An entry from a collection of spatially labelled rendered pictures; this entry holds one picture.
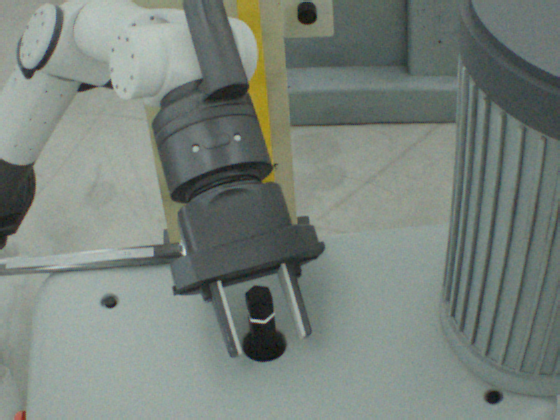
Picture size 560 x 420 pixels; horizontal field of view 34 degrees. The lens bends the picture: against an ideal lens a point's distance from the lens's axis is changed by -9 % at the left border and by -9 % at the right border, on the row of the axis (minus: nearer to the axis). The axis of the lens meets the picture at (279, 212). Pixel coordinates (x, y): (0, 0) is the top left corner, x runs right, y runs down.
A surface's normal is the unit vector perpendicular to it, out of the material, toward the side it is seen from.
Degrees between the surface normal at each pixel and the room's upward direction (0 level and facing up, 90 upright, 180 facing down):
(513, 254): 90
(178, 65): 37
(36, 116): 96
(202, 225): 30
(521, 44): 0
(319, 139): 0
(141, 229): 0
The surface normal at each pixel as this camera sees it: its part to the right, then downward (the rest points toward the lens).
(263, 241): 0.10, -0.26
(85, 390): -0.06, -0.69
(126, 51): -0.84, 0.14
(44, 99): 0.29, 0.74
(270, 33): 0.07, 0.71
